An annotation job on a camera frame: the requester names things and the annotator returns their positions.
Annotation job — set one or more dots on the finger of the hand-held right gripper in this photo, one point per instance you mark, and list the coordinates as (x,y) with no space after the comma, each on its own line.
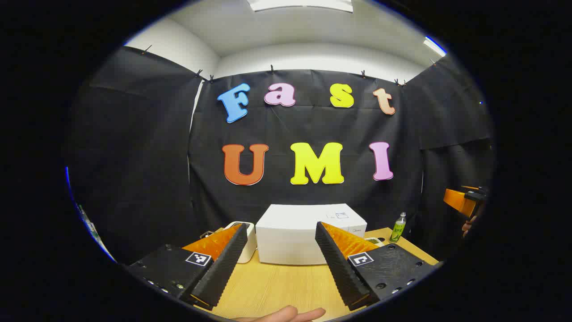
(458,201)

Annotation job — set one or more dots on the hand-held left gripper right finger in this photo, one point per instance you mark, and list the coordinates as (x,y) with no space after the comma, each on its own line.
(339,268)

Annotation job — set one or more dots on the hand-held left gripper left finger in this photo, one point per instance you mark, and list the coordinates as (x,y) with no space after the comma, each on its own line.
(223,268)

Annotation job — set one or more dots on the white microwave oven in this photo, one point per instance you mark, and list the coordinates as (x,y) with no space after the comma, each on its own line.
(290,232)

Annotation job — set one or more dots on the white toaster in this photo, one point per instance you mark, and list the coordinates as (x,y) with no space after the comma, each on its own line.
(250,246)

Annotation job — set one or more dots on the white divided tray of beans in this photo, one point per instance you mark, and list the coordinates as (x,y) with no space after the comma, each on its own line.
(374,241)

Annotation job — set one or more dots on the green tea bottle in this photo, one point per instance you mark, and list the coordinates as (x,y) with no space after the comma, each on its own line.
(397,231)

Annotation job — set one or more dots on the small ceiling light panel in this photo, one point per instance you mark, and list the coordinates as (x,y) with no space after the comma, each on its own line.
(434,46)

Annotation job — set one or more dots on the large ceiling light panel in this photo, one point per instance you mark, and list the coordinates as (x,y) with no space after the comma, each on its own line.
(299,4)

